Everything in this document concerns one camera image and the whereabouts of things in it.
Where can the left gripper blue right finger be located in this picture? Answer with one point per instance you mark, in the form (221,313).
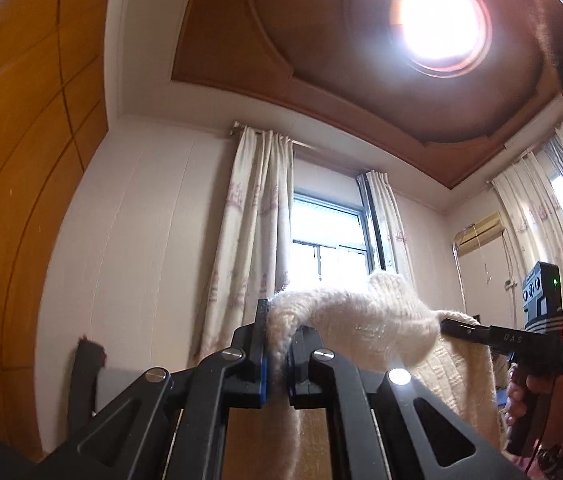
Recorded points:
(381,426)

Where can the cream knitted sweater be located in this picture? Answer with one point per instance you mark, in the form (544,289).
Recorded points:
(373,324)

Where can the wall air conditioner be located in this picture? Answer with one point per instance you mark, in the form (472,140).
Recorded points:
(478,234)

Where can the round ceiling lamp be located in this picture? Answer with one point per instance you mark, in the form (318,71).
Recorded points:
(442,38)

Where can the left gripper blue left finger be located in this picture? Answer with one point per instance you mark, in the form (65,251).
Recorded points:
(169,425)

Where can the beige patterned left curtain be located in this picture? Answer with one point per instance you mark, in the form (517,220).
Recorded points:
(252,256)

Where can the black rolled mat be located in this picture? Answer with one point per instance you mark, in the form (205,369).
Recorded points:
(89,360)

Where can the person's right hand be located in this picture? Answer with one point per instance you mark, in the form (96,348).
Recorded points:
(519,388)

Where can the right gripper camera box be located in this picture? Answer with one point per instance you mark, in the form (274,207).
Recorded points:
(542,300)

